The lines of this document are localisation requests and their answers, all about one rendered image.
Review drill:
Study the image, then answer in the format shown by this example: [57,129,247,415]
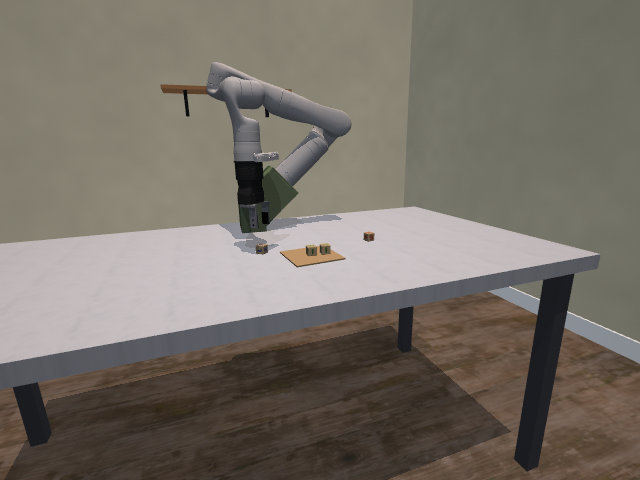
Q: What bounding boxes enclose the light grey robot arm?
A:
[206,62,351,187]

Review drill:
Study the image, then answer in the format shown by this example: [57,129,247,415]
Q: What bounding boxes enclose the tan square mat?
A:
[280,246,346,267]

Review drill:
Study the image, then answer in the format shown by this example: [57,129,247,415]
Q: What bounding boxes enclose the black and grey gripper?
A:
[234,142,279,229]

